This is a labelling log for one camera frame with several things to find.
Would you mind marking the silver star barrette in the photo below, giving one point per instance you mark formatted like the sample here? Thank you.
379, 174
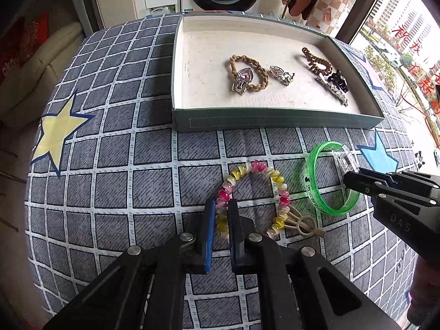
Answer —
340, 98

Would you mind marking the checked star tablecloth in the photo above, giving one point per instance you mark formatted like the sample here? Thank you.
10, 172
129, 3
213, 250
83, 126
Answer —
120, 178

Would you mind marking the brown slippers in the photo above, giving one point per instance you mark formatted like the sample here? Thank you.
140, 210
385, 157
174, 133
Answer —
302, 1

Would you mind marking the beige hair clip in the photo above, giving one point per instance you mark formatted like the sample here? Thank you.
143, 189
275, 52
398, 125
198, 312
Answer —
306, 226

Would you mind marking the shallow green cardboard box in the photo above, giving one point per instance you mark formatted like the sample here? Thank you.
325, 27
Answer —
213, 75

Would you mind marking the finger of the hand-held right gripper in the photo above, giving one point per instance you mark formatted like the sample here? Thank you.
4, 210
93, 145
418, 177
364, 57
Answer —
395, 177
364, 184

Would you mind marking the black claw hair clip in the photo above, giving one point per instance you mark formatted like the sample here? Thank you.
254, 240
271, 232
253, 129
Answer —
337, 79

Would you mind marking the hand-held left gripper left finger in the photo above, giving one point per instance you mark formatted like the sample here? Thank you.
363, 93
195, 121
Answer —
208, 235

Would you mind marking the pink checkered rolled mat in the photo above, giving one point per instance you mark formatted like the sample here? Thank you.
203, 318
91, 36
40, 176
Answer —
330, 5

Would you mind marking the clear plastic hair clip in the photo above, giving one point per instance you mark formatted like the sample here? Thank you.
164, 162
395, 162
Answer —
347, 160

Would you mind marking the silver rhinestone hair clip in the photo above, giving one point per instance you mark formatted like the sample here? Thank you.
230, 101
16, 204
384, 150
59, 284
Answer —
282, 74

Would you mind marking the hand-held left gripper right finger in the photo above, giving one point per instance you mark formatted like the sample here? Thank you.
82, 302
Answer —
234, 235

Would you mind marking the person's right forearm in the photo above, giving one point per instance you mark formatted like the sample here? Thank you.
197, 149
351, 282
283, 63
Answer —
423, 292

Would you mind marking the green translucent bangle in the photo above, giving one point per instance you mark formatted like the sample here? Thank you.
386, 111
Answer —
311, 185

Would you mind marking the red cushion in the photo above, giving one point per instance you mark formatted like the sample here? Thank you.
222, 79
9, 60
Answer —
37, 29

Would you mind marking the red lettered window decals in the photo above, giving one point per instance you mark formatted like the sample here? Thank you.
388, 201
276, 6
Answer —
414, 55

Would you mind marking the white detergent jug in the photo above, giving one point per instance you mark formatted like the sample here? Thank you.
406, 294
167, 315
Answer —
161, 9

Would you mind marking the cream sofa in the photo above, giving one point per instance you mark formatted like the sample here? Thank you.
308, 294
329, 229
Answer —
37, 72

